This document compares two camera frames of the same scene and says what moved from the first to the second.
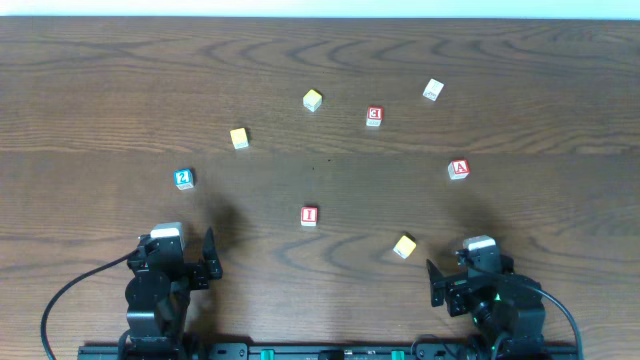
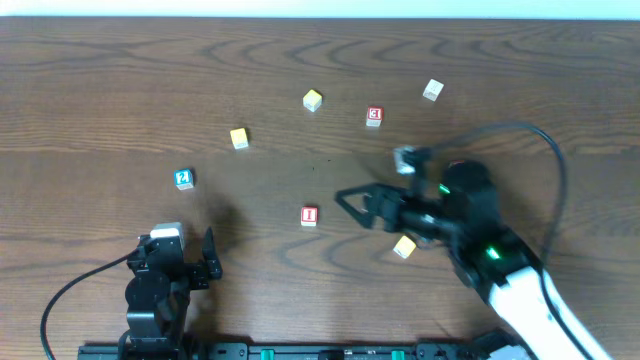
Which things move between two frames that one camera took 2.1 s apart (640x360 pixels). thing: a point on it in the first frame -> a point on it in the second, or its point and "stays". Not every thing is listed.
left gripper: x=198 y=273 stays
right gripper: x=451 y=286 -> x=386 y=209
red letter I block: x=309 y=216 stays
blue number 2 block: x=183 y=178 stays
